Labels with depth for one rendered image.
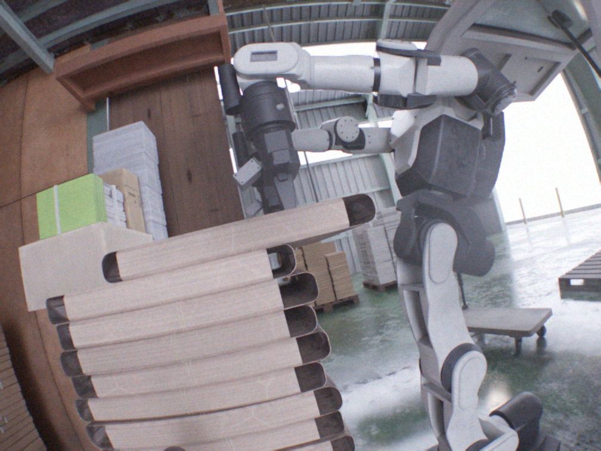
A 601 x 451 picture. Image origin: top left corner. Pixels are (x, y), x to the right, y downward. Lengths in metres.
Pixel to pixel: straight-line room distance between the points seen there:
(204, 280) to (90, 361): 0.23
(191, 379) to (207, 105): 1.73
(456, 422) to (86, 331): 0.87
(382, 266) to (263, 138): 5.24
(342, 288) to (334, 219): 4.78
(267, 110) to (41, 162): 2.05
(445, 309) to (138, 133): 1.36
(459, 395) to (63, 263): 1.12
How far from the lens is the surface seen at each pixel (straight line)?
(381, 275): 5.64
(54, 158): 2.32
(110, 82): 2.02
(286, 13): 8.54
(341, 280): 5.20
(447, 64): 0.65
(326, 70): 0.55
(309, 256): 5.08
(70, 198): 1.02
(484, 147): 0.90
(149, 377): 0.48
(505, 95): 0.77
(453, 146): 0.81
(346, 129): 0.93
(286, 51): 0.54
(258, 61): 0.54
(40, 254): 1.05
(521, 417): 1.17
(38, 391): 2.54
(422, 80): 0.61
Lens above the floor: 1.04
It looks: 5 degrees up
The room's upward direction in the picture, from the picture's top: 14 degrees counter-clockwise
